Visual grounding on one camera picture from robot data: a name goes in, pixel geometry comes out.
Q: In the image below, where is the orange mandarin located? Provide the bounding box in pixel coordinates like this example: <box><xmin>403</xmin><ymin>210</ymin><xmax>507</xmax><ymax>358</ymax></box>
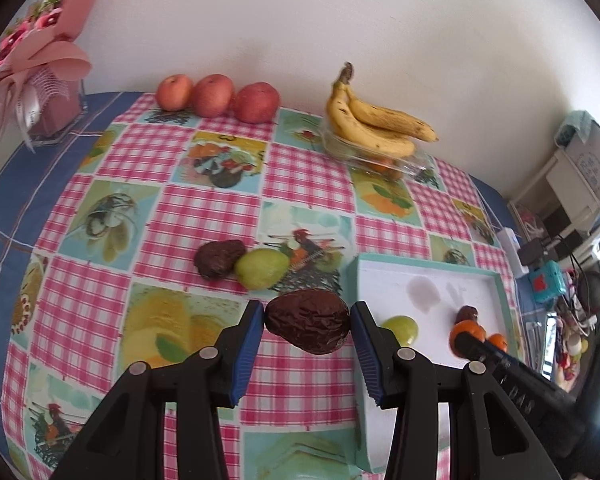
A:
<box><xmin>486</xmin><ymin>334</ymin><xmax>508</xmax><ymax>352</ymax></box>

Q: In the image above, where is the large orange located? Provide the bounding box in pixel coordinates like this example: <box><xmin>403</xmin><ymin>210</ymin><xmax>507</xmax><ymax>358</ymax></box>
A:
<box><xmin>449</xmin><ymin>320</ymin><xmax>486</xmax><ymax>359</ymax></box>

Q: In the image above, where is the dark avocado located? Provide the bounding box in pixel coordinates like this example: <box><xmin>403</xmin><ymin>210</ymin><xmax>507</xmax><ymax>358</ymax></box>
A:
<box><xmin>194</xmin><ymin>240</ymin><xmax>247</xmax><ymax>281</ymax></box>
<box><xmin>455</xmin><ymin>306</ymin><xmax>479</xmax><ymax>324</ymax></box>
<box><xmin>264</xmin><ymin>288</ymin><xmax>351</xmax><ymax>354</ymax></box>

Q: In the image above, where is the green pear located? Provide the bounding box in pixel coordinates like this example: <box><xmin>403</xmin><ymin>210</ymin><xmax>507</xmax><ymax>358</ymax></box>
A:
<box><xmin>234</xmin><ymin>248</ymin><xmax>290</xmax><ymax>290</ymax></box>
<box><xmin>382</xmin><ymin>315</ymin><xmax>419</xmax><ymax>347</ymax></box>

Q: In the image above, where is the teal toy box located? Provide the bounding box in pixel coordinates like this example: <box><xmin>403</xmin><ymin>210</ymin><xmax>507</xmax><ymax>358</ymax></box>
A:
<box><xmin>529</xmin><ymin>260</ymin><xmax>567</xmax><ymax>304</ymax></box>

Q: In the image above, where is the white tray teal rim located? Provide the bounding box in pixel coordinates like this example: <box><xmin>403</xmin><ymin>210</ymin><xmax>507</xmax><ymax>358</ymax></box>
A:
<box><xmin>347</xmin><ymin>253</ymin><xmax>526</xmax><ymax>474</ymax></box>

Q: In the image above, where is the black power adapter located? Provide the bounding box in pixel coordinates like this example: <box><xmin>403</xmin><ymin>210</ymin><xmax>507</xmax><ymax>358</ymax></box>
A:
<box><xmin>517</xmin><ymin>238</ymin><xmax>548</xmax><ymax>266</ymax></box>

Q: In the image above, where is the white power strip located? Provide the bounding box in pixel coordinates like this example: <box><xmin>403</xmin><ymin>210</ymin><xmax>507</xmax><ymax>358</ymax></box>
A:
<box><xmin>496</xmin><ymin>228</ymin><xmax>529</xmax><ymax>280</ymax></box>

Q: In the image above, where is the pink checkered fruit tablecloth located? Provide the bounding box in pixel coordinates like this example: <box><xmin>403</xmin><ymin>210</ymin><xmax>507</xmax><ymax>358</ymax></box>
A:
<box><xmin>1</xmin><ymin>94</ymin><xmax>516</xmax><ymax>479</ymax></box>

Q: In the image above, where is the green pear on table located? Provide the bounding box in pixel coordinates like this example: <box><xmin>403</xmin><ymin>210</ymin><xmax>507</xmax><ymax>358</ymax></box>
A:
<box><xmin>234</xmin><ymin>248</ymin><xmax>290</xmax><ymax>290</ymax></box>

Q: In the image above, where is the blue plaid tablecloth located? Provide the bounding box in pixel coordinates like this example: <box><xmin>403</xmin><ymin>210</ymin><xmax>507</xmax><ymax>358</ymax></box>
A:
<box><xmin>0</xmin><ymin>92</ymin><xmax>142</xmax><ymax>460</ymax></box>

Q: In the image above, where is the clear plastic fruit container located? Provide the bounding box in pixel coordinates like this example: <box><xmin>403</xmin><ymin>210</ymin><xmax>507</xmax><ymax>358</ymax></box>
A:
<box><xmin>318</xmin><ymin>118</ymin><xmax>434</xmax><ymax>181</ymax></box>

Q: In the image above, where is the yellow banana bunch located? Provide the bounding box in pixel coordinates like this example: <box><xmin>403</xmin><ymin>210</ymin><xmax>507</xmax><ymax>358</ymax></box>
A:
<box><xmin>326</xmin><ymin>62</ymin><xmax>439</xmax><ymax>159</ymax></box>

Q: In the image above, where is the left red apple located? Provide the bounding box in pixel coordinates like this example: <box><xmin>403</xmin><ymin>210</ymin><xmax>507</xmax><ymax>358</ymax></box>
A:
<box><xmin>156</xmin><ymin>74</ymin><xmax>194</xmax><ymax>112</ymax></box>

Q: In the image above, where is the red apple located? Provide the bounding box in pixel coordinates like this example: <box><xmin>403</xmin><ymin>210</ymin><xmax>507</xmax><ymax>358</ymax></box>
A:
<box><xmin>156</xmin><ymin>74</ymin><xmax>194</xmax><ymax>112</ymax></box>
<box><xmin>190</xmin><ymin>74</ymin><xmax>234</xmax><ymax>118</ymax></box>
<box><xmin>232</xmin><ymin>81</ymin><xmax>280</xmax><ymax>124</ymax></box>

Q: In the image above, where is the middle red apple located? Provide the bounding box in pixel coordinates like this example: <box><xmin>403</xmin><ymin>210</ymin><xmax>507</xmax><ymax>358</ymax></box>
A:
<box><xmin>190</xmin><ymin>74</ymin><xmax>234</xmax><ymax>118</ymax></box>

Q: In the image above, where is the right red apple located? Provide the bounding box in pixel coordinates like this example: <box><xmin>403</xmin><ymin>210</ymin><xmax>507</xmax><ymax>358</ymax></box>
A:
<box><xmin>232</xmin><ymin>81</ymin><xmax>280</xmax><ymax>124</ymax></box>

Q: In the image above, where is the pink flower bouquet box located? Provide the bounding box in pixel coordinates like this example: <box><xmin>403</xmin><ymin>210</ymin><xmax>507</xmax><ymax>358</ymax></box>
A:
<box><xmin>0</xmin><ymin>0</ymin><xmax>95</xmax><ymax>150</ymax></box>

